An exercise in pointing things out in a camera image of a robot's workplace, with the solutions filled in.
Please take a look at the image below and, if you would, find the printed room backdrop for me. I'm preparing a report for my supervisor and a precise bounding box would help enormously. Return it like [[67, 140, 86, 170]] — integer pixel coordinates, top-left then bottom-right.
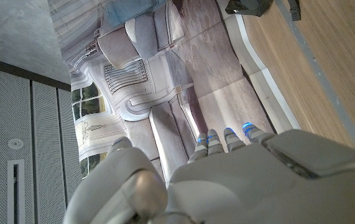
[[47, 0, 302, 187]]

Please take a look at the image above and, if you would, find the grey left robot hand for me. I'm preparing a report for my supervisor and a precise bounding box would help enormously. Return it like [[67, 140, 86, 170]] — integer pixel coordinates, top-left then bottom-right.
[[62, 123, 355, 224]]

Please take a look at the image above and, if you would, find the black backpack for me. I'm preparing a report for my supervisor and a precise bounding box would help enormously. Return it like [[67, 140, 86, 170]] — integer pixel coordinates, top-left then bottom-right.
[[225, 0, 302, 22]]

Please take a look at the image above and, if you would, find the round white ceiling sensor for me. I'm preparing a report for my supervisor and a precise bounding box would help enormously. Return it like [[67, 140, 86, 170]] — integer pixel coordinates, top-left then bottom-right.
[[8, 138, 24, 151]]

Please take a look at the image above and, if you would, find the white framed ceiling slot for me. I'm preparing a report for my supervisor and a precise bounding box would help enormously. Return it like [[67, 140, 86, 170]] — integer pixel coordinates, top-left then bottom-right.
[[7, 159, 25, 224]]

